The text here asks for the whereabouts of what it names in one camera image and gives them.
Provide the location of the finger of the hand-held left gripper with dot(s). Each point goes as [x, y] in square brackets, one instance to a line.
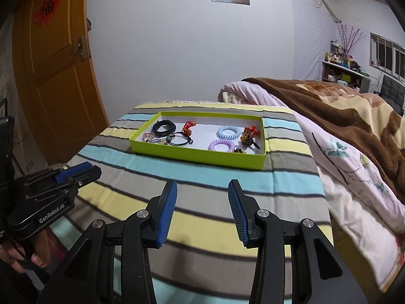
[72, 170]
[88, 175]

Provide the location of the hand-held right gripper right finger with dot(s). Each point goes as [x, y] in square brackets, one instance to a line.
[239, 215]

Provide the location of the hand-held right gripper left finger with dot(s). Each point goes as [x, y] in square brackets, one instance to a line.
[166, 215]

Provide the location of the black gold hair accessory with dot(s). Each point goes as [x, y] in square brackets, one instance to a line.
[239, 149]

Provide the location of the pink rhinestone hair clip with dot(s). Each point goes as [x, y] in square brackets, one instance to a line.
[147, 137]

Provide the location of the black wristband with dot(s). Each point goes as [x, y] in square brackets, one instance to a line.
[157, 129]

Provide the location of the green cardboard box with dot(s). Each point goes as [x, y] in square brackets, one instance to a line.
[202, 139]

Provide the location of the red beaded ornament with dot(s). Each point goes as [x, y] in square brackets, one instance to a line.
[253, 130]

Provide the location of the person's left hand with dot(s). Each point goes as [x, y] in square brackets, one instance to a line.
[39, 261]

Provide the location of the striped bed sheet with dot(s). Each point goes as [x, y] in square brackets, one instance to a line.
[205, 180]

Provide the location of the wooden door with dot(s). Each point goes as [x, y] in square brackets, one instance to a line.
[57, 101]

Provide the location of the pink floral quilt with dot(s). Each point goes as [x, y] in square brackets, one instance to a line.
[348, 171]

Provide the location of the brass door lock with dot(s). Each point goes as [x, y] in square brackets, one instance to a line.
[82, 49]

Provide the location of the brown fleece blanket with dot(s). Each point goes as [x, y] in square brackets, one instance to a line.
[316, 101]

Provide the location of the red door poster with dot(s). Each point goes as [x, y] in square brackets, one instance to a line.
[47, 8]

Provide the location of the row of bottles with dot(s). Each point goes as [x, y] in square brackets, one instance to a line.
[340, 57]

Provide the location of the black padded chair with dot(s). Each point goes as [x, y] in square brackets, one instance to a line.
[394, 90]

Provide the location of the purple flower branches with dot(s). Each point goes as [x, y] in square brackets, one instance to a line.
[349, 38]

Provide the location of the barred window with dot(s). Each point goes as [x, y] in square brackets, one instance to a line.
[387, 57]

